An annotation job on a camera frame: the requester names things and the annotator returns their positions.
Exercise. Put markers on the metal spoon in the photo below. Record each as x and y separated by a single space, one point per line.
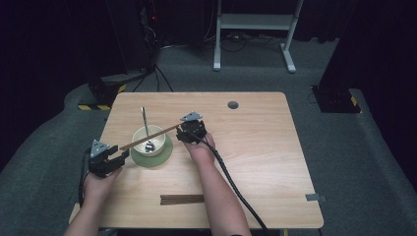
144 119

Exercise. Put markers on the brown wooden chopstick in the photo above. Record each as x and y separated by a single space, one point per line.
182 202
144 141
182 197
154 135

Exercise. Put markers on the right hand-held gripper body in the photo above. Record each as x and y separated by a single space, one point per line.
194 129

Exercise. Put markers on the cream ceramic bowl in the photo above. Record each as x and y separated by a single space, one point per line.
157 147

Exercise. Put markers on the person's right hand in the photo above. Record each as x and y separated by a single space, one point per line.
201 152

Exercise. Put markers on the black stand with hazard stripes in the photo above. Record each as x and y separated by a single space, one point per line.
101 93

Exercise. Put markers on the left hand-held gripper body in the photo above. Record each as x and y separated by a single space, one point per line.
100 160

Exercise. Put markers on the person's left hand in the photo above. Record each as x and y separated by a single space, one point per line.
98 188

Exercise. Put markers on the white metal stand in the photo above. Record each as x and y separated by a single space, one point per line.
255 21

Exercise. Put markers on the black stand base yellow mark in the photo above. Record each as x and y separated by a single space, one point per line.
337 100

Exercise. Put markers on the green round coaster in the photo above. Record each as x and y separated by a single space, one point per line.
164 156

